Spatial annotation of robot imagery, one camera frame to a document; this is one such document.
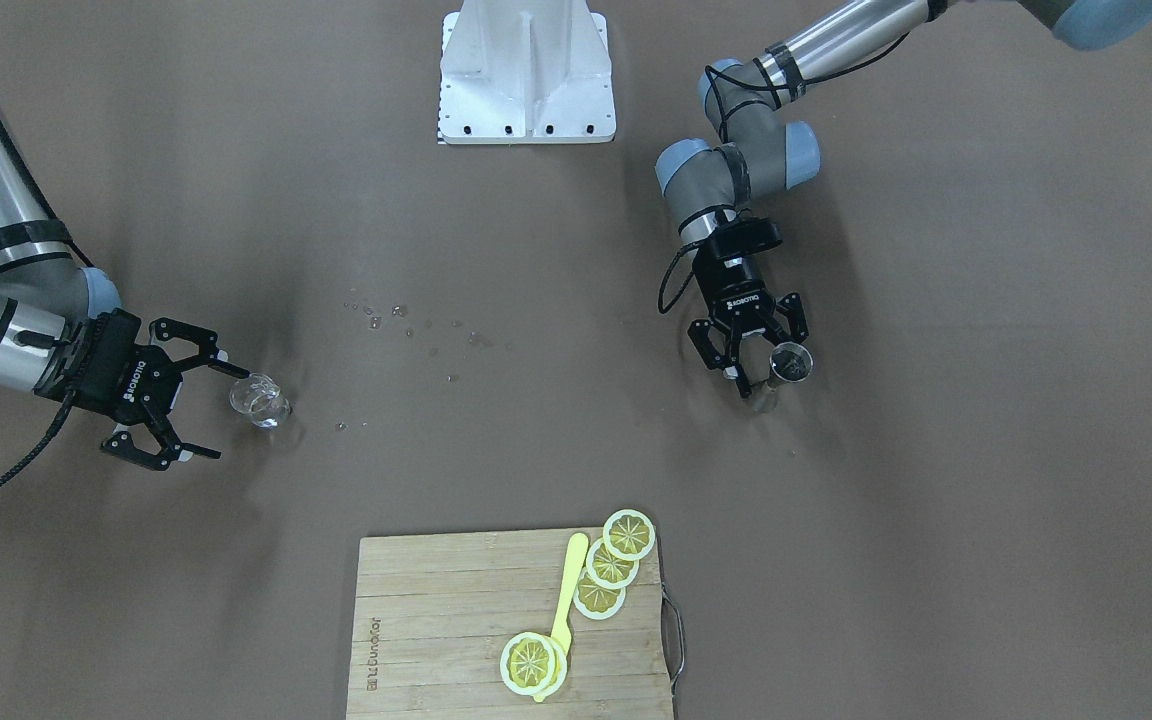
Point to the lemon slice on knife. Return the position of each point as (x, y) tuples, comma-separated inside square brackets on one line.
[(533, 665)]

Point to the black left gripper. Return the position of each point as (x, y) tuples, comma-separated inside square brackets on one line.
[(739, 293)]

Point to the yellow plastic knife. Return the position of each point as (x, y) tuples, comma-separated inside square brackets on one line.
[(560, 635)]

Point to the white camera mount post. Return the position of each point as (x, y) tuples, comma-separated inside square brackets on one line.
[(525, 72)]

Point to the wooden cutting board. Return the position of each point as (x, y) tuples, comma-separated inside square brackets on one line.
[(433, 613)]

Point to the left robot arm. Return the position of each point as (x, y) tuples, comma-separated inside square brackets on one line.
[(1025, 219)]

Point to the steel jigger measuring cup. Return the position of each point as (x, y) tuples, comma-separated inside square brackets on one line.
[(790, 363)]

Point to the small clear glass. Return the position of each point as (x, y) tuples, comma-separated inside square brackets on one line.
[(260, 400)]

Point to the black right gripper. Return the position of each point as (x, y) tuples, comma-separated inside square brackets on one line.
[(128, 377)]

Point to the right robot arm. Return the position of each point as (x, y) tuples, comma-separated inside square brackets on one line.
[(45, 285)]

